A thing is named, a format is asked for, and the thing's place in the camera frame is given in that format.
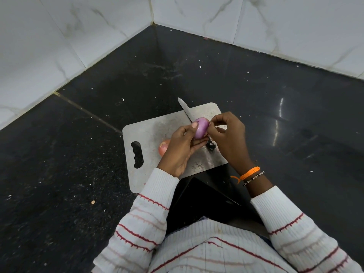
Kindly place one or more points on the person's right hand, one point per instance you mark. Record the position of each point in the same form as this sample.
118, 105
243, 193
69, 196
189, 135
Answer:
231, 139

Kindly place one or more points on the steel cutting board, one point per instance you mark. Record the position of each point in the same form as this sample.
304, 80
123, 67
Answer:
148, 127

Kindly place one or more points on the person's left forearm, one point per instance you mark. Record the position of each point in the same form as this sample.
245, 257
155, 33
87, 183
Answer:
145, 221

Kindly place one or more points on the white red striped sweater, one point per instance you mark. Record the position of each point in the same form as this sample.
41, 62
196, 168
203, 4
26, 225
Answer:
210, 241

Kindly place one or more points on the purple onion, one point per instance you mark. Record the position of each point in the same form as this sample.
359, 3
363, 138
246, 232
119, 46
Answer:
202, 127
163, 147

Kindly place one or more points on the person's right forearm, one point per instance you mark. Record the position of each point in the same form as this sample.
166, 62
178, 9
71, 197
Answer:
295, 230

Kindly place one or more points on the orange thread wristband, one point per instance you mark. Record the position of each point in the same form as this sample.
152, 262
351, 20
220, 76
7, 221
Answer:
250, 172

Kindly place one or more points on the person's left hand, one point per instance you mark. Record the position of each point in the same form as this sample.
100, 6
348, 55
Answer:
179, 150

